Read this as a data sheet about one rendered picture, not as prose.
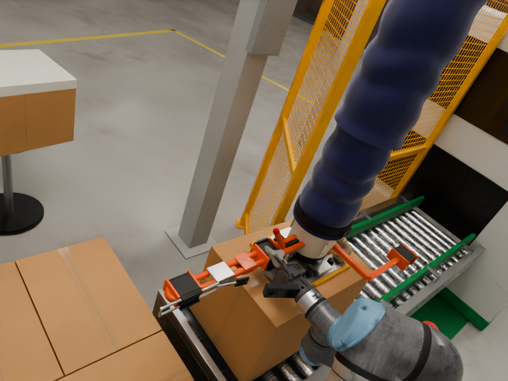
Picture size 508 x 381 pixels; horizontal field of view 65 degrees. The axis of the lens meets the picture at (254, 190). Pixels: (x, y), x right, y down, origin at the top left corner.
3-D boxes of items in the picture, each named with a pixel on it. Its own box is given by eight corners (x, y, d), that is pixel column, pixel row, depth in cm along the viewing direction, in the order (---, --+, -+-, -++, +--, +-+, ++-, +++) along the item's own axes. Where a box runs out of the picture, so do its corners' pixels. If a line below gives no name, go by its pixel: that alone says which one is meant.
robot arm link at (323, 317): (326, 354, 120) (340, 336, 114) (299, 323, 126) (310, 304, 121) (345, 341, 126) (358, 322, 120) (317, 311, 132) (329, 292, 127)
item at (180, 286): (186, 280, 123) (189, 269, 120) (199, 297, 119) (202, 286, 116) (162, 289, 117) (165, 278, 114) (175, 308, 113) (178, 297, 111)
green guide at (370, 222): (409, 197, 329) (415, 189, 324) (419, 205, 324) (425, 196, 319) (275, 253, 225) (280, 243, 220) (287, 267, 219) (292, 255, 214)
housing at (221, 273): (219, 269, 131) (223, 260, 128) (231, 283, 127) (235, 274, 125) (202, 276, 126) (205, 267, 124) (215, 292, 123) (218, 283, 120)
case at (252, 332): (283, 267, 213) (311, 212, 191) (336, 326, 192) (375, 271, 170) (189, 308, 175) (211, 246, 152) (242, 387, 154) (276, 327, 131)
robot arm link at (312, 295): (300, 321, 126) (311, 302, 121) (290, 309, 128) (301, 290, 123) (318, 310, 132) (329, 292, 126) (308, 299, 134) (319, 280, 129)
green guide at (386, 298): (466, 240, 302) (473, 231, 297) (478, 249, 297) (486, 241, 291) (343, 327, 197) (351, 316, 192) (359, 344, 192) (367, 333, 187)
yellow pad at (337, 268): (332, 252, 172) (337, 244, 169) (349, 268, 167) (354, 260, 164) (279, 279, 150) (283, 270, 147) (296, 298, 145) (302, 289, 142)
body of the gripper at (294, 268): (287, 273, 140) (310, 298, 134) (270, 280, 135) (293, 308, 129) (295, 258, 136) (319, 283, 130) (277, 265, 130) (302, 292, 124)
